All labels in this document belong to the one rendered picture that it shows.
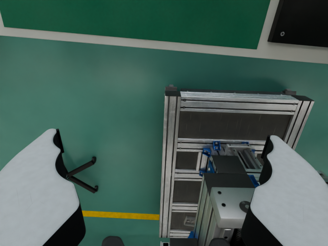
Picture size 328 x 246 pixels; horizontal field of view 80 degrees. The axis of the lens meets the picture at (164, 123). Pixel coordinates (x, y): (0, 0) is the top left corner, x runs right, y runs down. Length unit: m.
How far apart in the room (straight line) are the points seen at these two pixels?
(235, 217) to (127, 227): 1.82
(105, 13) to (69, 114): 1.10
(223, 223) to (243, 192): 0.10
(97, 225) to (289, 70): 2.09
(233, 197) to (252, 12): 0.43
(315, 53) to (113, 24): 0.50
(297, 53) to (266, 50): 0.08
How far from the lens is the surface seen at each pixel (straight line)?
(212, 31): 0.53
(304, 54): 0.64
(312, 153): 1.96
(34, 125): 1.71
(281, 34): 0.57
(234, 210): 0.50
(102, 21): 0.54
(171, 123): 1.17
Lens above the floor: 1.27
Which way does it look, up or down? 63 degrees down
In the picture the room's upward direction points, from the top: 179 degrees clockwise
